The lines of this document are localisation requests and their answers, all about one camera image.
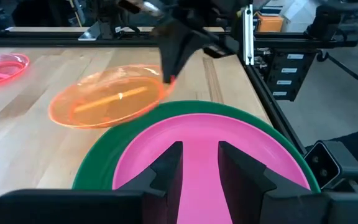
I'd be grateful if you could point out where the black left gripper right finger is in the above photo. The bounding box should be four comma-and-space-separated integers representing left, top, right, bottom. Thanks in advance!
218, 141, 358, 224

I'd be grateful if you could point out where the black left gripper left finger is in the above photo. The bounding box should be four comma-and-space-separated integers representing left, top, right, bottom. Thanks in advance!
0, 141, 183, 224

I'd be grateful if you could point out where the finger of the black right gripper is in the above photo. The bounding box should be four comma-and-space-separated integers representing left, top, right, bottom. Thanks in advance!
178, 23, 213, 72
157, 23, 183, 84

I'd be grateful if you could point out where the large dark green plastic plate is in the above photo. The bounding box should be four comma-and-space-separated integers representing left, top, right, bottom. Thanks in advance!
72, 100, 322, 194

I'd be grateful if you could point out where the translucent orange plastic plate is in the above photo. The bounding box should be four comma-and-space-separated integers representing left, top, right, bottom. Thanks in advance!
47, 63, 177, 130

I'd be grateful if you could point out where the pink opaque plastic plate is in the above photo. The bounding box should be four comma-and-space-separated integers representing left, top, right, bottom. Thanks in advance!
112, 113, 311, 224

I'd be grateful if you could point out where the translucent red plastic plate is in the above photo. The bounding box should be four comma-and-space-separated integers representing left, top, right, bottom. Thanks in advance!
0, 52, 30, 91

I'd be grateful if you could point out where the orange box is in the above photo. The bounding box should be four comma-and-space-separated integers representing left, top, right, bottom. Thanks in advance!
255, 14, 285, 34

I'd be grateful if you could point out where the white cardboard box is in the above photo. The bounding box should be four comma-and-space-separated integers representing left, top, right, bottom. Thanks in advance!
283, 0, 315, 21

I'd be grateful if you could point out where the black box with white labels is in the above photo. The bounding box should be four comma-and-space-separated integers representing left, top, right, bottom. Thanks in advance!
264, 49, 318, 102

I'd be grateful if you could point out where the black wheeled cart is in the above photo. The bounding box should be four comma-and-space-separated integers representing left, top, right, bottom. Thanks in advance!
306, 0, 358, 62

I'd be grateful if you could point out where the silver aluminium post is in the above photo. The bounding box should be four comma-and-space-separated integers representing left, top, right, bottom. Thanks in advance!
242, 4, 255, 66

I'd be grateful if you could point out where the black exterior camera box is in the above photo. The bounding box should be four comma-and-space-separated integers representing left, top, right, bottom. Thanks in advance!
303, 139, 358, 191

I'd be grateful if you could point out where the silver metal bracket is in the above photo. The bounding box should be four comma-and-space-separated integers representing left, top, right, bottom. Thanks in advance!
78, 21, 103, 42

